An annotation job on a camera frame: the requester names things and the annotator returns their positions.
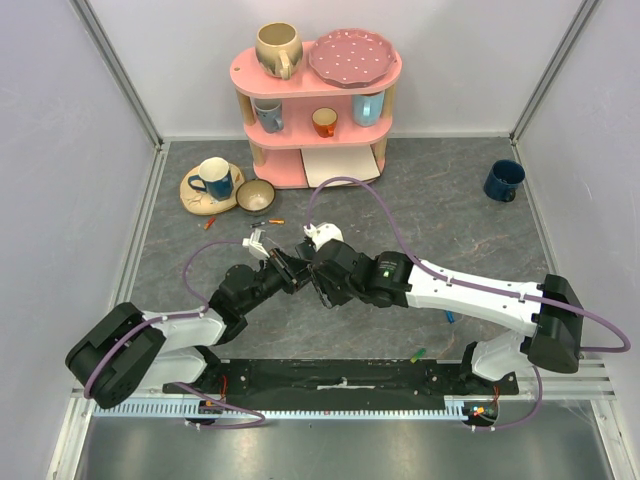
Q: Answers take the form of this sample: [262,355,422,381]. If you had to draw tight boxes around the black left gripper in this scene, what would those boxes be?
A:
[240,246,314,314]

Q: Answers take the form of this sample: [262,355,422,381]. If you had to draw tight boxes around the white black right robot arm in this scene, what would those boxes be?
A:
[296,239,583,394]

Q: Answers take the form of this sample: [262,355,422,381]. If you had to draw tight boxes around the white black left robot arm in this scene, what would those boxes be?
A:
[65,248,310,409]

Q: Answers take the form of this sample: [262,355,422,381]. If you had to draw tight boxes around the red battery near coaster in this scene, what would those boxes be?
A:
[204,217,216,230]

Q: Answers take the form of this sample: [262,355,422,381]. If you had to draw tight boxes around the brown beige bowl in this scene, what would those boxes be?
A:
[236,179,276,216]

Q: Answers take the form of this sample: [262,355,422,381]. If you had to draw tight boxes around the beige round coaster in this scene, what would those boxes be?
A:
[179,164,246,216]

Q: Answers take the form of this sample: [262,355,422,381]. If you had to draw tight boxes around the green yellow battery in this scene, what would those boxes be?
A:
[410,348,426,363]

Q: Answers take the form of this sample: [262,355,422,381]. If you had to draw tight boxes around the white flat board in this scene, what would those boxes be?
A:
[301,145,381,188]

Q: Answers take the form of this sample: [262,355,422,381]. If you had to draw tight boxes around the navy white mug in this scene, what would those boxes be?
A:
[187,157,233,201]

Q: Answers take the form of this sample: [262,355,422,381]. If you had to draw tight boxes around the small orange cup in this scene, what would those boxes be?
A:
[311,107,338,138]

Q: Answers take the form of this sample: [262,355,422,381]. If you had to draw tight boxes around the light blue mug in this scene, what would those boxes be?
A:
[352,91,385,127]

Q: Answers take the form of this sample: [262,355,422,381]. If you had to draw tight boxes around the pink three-tier shelf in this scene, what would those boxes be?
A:
[230,48,402,189]

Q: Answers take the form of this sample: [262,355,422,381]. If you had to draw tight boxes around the grey blue mug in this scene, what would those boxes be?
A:
[253,98,284,134]

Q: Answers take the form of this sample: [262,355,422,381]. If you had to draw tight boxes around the dark blue cup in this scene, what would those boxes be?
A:
[483,159,525,203]

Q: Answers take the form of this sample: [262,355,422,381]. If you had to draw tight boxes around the pink dotted plate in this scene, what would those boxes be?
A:
[308,28,398,89]

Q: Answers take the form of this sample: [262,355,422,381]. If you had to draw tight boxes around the beige ceramic mug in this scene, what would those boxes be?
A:
[255,22,304,81]

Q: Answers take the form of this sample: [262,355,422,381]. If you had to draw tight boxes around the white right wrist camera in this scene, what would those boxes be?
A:
[303,222,344,251]

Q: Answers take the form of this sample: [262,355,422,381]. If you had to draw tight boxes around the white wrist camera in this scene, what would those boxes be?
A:
[303,222,344,251]
[242,228,270,261]

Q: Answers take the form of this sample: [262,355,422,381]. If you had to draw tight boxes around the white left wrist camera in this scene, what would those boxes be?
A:
[242,228,270,261]

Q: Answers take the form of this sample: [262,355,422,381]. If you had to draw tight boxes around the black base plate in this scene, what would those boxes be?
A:
[190,359,519,411]

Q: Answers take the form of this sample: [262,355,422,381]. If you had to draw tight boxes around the white slotted cable duct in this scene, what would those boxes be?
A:
[92,396,478,421]

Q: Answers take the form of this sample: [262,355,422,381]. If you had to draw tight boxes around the aluminium frame rail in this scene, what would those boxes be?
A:
[69,357,616,401]

